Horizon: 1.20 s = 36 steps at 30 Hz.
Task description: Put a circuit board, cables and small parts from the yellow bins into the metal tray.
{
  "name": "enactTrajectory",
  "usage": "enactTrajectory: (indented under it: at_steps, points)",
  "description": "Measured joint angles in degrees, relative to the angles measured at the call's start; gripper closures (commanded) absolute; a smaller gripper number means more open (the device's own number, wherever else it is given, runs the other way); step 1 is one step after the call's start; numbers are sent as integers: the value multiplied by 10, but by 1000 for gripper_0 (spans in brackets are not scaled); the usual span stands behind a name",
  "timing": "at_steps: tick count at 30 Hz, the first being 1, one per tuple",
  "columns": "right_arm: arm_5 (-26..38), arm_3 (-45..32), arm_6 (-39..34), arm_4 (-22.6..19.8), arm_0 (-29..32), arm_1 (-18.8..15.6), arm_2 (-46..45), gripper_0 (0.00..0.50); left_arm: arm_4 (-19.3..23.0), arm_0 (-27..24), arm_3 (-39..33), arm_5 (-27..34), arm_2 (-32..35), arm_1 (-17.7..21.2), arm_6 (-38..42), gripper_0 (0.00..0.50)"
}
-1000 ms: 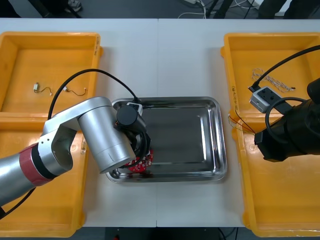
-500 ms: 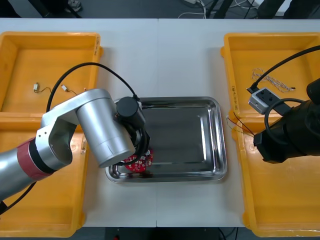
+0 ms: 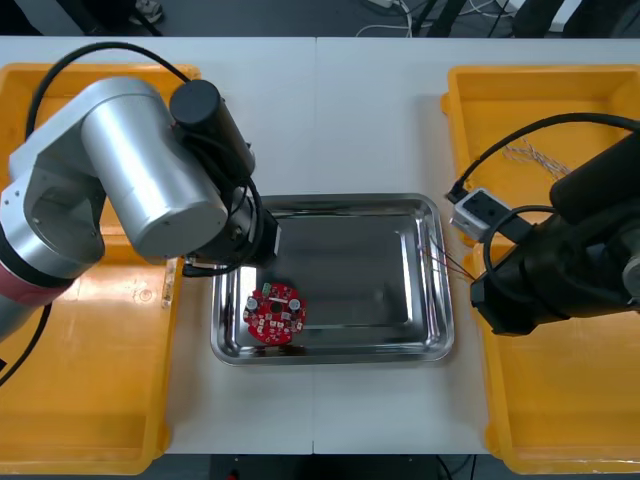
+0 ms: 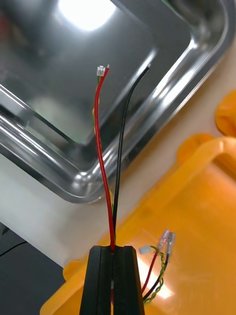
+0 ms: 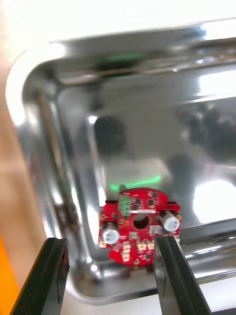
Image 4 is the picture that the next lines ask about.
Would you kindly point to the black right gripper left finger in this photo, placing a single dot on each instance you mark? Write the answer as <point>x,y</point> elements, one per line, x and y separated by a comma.
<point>98,283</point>

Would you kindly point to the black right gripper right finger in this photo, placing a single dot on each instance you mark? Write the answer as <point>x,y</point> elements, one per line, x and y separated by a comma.
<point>126,283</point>

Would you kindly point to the yellow-orange plastic bin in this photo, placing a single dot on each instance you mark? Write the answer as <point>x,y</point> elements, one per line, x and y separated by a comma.
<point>228,113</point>
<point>196,221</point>

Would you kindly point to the steel tray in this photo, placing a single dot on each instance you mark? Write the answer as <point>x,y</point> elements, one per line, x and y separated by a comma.
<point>61,73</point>

